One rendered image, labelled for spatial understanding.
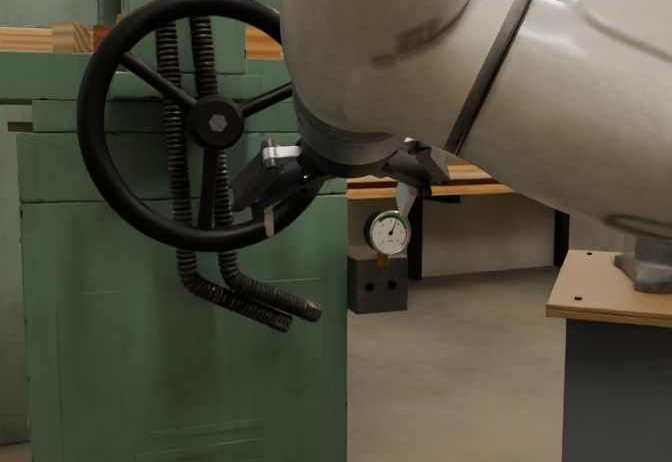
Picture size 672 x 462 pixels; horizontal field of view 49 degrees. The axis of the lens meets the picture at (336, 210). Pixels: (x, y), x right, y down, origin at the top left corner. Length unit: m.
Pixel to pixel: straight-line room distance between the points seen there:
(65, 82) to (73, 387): 0.40
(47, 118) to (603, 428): 0.76
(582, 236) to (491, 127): 4.31
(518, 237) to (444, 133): 3.99
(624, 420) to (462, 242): 3.31
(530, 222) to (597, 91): 4.05
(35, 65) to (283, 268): 0.42
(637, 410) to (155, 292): 0.61
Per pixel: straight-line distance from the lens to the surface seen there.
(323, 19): 0.38
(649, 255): 0.97
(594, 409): 0.91
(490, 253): 4.29
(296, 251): 1.05
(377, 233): 1.02
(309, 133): 0.51
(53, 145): 1.00
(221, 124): 0.81
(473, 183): 3.68
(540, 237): 4.50
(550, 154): 0.40
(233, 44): 0.92
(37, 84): 1.00
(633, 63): 0.40
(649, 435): 0.92
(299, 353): 1.08
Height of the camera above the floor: 0.80
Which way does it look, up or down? 6 degrees down
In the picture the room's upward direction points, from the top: straight up
